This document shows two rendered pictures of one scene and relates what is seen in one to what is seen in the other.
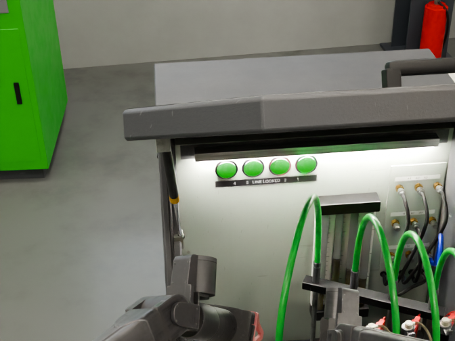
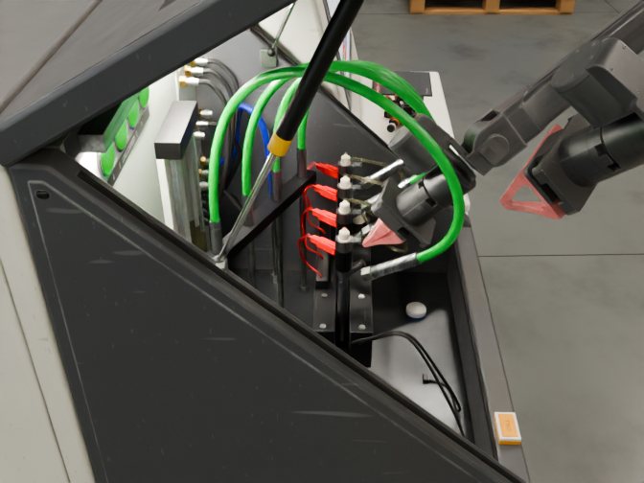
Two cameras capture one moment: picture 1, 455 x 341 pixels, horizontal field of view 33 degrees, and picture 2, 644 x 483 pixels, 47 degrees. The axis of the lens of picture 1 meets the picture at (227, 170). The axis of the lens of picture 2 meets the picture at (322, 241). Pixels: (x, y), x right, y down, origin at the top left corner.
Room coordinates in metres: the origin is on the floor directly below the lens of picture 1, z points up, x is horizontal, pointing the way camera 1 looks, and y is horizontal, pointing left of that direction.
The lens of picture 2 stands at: (1.10, 0.72, 1.79)
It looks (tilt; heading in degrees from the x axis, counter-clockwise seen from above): 35 degrees down; 277
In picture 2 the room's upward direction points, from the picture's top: straight up
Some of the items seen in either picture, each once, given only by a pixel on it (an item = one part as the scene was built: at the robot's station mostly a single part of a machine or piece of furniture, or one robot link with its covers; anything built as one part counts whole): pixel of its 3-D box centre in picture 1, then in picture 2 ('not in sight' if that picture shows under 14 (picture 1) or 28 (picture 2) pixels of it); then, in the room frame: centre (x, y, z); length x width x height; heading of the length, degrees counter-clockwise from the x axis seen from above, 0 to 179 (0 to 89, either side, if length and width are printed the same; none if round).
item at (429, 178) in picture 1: (413, 222); (197, 123); (1.45, -0.44, 1.20); 0.13 x 0.03 x 0.31; 95
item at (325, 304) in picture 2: not in sight; (342, 299); (1.18, -0.34, 0.91); 0.34 x 0.10 x 0.15; 95
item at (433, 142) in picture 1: (317, 147); (149, 49); (1.43, -0.20, 1.43); 0.54 x 0.03 x 0.02; 95
